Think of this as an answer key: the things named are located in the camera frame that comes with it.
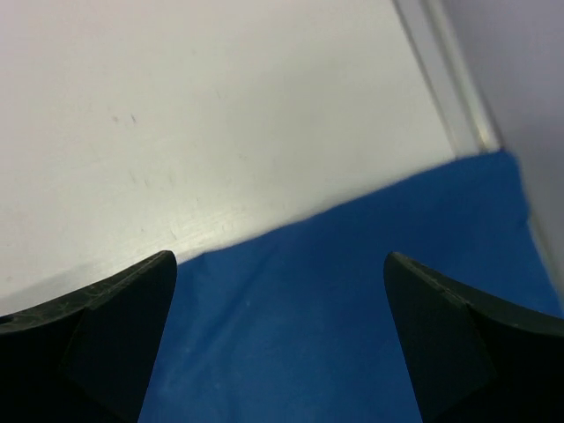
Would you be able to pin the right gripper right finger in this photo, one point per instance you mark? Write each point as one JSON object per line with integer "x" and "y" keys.
{"x": 472, "y": 356}

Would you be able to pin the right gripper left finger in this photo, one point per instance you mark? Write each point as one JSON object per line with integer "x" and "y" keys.
{"x": 88, "y": 356}

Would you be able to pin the blue surgical drape cloth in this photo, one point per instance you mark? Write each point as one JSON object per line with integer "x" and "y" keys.
{"x": 294, "y": 325}

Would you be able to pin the aluminium right rail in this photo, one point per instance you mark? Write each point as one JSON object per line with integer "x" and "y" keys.
{"x": 464, "y": 113}

